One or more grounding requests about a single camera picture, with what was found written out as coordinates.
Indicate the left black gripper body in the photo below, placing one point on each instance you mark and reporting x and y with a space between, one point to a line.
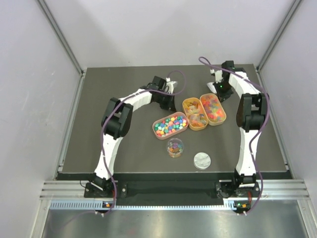
167 100

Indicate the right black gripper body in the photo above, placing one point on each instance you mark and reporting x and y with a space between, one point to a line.
223 89

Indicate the pink tray of block candies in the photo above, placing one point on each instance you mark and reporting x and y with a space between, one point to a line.
170 125

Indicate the orange tray of star candies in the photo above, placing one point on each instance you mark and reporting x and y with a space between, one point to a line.
213 108

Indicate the yellow tray of popsicle candies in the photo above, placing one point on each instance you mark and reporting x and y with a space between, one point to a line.
195 113

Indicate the silver metal scoop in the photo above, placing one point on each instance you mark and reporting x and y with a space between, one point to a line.
212 88

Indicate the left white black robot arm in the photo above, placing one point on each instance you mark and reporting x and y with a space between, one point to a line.
116 124

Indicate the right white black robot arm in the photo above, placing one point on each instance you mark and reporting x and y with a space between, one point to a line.
251 117

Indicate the clear round plastic jar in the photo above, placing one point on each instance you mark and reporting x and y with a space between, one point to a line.
175 147

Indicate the clear round jar lid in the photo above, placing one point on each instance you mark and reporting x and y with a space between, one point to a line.
202 160

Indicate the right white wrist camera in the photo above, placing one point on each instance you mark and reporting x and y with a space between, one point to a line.
217 74

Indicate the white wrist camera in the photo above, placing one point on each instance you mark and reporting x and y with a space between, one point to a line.
217 74
170 86

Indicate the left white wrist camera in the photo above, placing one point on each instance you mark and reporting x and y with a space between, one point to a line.
170 86

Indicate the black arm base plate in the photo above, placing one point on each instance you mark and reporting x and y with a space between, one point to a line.
129 189

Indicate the slotted cable duct rail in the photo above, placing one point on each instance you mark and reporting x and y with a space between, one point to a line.
102 205

